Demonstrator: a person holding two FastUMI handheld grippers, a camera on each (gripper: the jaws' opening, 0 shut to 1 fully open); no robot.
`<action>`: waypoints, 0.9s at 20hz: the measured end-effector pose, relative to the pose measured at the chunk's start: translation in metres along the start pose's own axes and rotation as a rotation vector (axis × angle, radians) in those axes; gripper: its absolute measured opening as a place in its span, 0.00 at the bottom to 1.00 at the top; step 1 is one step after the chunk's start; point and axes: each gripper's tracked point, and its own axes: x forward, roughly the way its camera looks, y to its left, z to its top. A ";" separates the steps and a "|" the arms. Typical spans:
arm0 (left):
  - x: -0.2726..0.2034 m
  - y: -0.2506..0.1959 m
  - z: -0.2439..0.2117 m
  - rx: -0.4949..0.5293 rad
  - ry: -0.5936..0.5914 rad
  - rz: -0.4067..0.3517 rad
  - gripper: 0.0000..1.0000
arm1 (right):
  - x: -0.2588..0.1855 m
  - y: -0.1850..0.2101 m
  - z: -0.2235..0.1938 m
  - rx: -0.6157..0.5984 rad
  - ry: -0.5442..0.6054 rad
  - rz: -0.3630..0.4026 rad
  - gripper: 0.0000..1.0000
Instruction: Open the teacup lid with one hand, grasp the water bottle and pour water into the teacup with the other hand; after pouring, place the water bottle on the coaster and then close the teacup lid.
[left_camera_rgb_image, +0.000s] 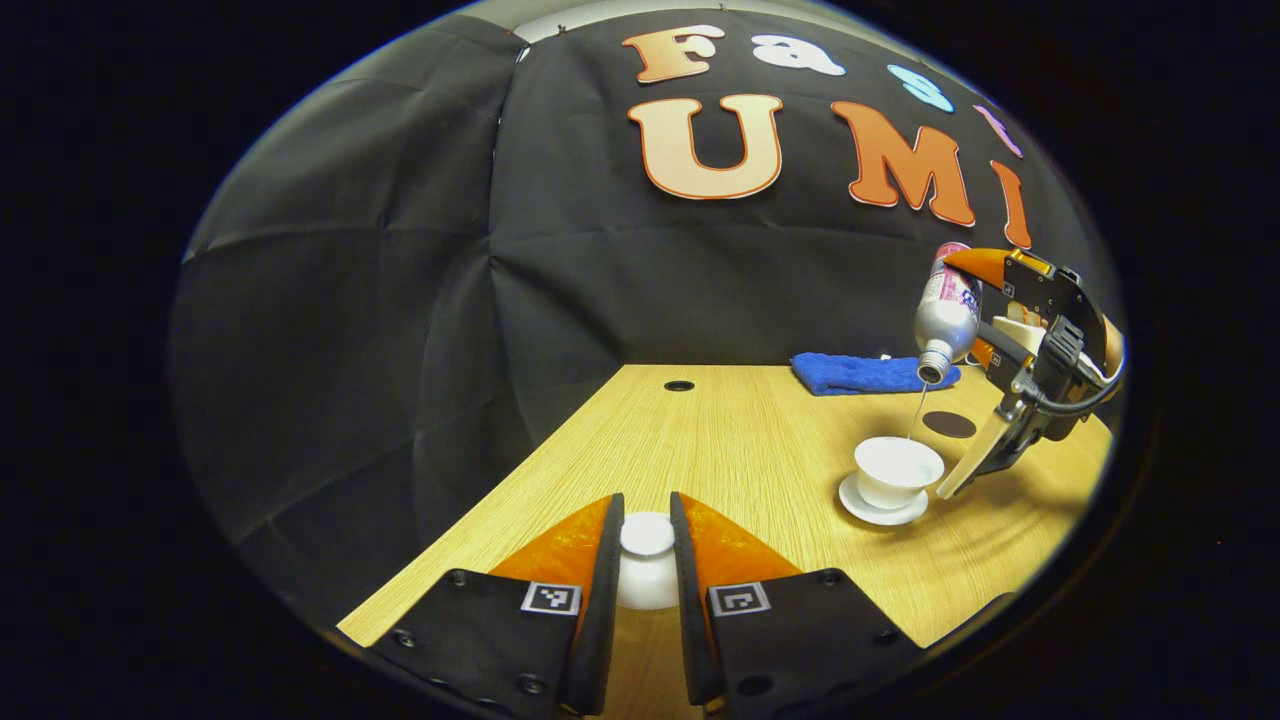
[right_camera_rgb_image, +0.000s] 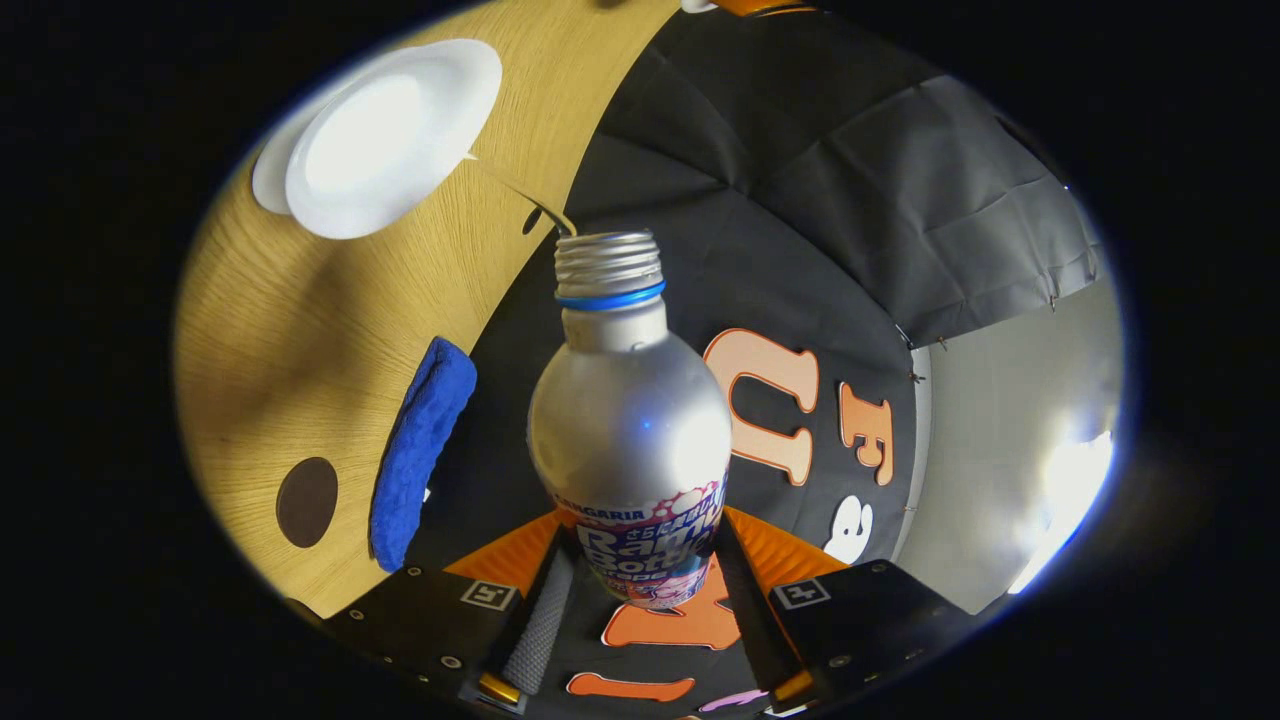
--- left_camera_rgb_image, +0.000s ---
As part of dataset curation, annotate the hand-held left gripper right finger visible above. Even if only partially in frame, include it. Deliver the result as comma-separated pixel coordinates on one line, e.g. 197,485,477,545
670,492,926,716

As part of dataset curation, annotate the white saucer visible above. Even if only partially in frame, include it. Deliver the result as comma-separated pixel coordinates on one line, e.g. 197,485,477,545
838,472,931,527

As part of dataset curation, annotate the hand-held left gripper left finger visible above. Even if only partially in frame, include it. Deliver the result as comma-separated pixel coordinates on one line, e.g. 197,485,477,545
368,494,627,717

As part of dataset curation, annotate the white teacup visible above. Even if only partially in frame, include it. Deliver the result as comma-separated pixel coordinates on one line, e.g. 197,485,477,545
854,436,945,511

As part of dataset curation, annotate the blue towel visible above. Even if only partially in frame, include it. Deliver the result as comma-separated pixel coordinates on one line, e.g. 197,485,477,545
790,352,963,397

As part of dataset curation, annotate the silver water bottle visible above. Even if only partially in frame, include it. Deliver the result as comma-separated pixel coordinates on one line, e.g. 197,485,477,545
913,242,986,386

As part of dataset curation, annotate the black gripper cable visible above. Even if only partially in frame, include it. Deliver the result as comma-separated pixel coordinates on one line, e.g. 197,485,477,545
977,320,1128,418

